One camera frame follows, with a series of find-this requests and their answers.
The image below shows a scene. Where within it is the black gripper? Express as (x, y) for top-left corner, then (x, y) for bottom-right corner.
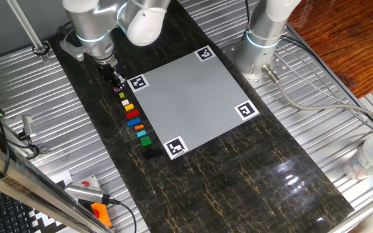
(96, 61), (127, 93)

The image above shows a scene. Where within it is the long red Lego brick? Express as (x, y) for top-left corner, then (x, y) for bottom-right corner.
(125, 109), (141, 120)

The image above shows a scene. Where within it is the long blue Lego brick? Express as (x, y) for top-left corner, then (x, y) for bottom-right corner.
(126, 117), (142, 128)

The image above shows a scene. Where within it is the grey Lego baseplate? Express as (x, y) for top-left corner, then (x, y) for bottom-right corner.
(127, 45), (260, 161)

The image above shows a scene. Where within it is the black Lego plate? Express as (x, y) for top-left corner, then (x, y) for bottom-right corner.
(142, 147), (163, 161)

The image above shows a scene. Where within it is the black white marker tag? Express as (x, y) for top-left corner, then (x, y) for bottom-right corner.
(163, 135), (189, 161)
(234, 100), (260, 122)
(194, 45), (216, 62)
(127, 74), (150, 94)

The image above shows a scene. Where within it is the white box with red button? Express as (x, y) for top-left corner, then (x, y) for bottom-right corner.
(76, 174), (102, 191)

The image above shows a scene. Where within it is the metal pole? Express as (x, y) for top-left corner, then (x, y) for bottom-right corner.
(6, 0), (51, 62)

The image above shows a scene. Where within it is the orange emergency stop box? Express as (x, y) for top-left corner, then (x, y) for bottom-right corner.
(91, 202), (113, 228)

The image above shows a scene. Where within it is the black marble pattern mat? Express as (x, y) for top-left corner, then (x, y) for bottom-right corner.
(48, 0), (355, 233)

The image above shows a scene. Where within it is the large black white marker board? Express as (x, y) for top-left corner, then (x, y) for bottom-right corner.
(0, 170), (77, 233)

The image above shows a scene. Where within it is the black keyboard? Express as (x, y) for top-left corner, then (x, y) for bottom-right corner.
(0, 184), (34, 233)

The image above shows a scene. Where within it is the silver depth camera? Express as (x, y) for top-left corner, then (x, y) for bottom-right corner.
(63, 181), (111, 205)
(21, 115), (38, 140)

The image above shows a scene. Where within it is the metal camera mount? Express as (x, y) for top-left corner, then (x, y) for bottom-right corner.
(16, 131), (51, 160)

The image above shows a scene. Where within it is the black camera cable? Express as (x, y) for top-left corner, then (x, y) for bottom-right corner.
(100, 195), (138, 233)

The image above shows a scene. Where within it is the metal frame bar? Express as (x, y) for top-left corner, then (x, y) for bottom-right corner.
(0, 134), (113, 233)

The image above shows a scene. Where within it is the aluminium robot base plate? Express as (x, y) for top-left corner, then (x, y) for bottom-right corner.
(221, 38), (291, 90)

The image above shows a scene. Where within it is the black cable bundle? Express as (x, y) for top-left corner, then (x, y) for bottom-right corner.
(243, 0), (252, 36)

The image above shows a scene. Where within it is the grey cable with metal connector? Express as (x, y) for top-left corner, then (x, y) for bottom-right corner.
(261, 63), (373, 129)

